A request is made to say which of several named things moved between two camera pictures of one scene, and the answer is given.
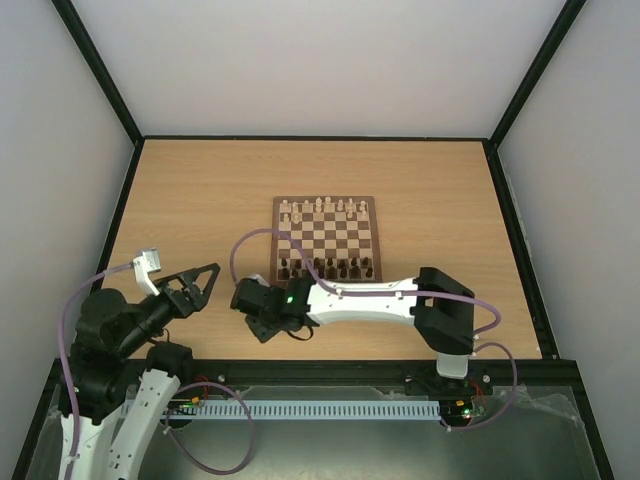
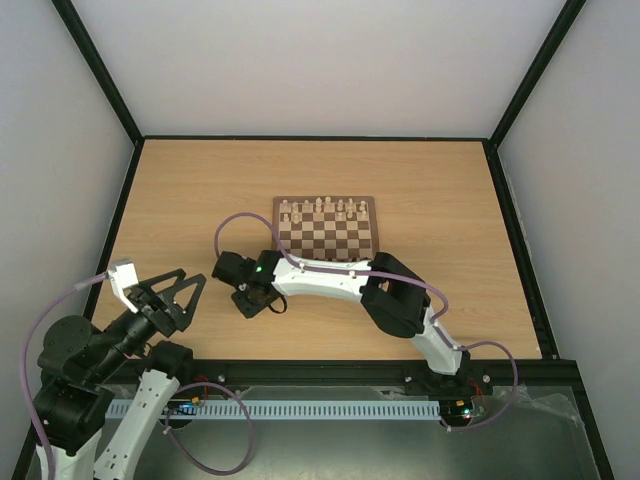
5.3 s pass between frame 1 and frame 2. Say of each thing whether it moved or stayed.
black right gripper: moved
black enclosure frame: stayed
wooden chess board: stayed
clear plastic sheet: stayed
